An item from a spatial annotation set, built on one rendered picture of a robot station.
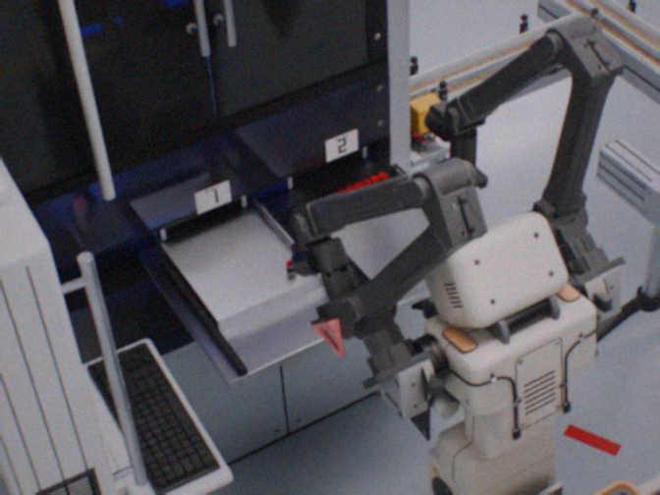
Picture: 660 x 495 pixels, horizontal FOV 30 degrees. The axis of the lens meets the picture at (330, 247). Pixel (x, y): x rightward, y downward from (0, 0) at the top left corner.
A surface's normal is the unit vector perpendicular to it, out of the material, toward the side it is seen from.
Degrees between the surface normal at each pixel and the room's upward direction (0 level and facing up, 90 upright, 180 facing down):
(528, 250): 48
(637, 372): 0
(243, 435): 90
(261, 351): 0
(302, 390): 90
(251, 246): 0
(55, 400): 90
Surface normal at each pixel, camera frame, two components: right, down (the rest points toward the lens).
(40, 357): 0.48, 0.58
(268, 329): -0.05, -0.73
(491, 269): 0.34, -0.07
